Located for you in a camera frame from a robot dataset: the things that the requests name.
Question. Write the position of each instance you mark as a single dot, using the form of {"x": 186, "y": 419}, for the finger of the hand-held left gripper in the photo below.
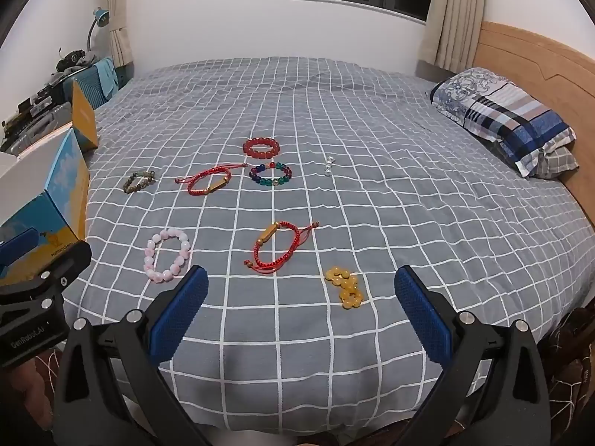
{"x": 56, "y": 269}
{"x": 16, "y": 244}

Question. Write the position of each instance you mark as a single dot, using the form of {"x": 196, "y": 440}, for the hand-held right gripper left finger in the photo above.
{"x": 183, "y": 306}

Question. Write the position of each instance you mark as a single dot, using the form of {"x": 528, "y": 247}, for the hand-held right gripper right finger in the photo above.
{"x": 420, "y": 309}

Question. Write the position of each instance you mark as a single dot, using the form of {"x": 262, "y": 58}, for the blue orange cardboard box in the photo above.
{"x": 56, "y": 186}

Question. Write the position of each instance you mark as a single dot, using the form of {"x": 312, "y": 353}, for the person's left hand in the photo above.
{"x": 28, "y": 395}

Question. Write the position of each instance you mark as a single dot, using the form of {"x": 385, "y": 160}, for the grey checked bed sheet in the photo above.
{"x": 372, "y": 223}

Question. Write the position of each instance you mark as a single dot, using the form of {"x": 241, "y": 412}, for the teal cloth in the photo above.
{"x": 107, "y": 76}

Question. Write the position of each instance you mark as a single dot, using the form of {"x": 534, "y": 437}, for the black gadget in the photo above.
{"x": 69, "y": 58}

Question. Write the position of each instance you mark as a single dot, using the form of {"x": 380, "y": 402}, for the grey checked pillow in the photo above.
{"x": 560, "y": 162}

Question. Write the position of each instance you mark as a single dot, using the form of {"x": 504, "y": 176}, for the blue plaid floral pillow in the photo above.
{"x": 506, "y": 116}

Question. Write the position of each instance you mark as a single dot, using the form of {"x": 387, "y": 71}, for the teal desk lamp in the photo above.
{"x": 101, "y": 16}

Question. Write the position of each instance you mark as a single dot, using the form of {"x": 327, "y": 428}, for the beige curtain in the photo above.
{"x": 118, "y": 14}
{"x": 458, "y": 14}

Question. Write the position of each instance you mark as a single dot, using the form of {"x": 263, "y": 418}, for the wooden headboard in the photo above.
{"x": 534, "y": 69}

